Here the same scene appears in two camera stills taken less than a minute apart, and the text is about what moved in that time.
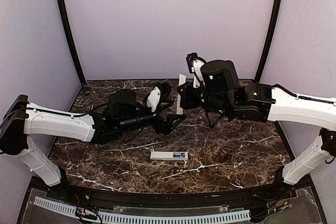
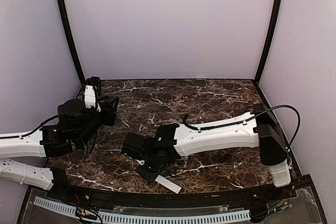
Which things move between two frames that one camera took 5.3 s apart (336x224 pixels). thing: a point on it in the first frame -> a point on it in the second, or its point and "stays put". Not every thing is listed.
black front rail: [175, 200] stays put
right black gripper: [186, 102] -> [148, 176]
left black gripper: [159, 127] -> [109, 112]
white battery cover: [181, 80] -> [168, 184]
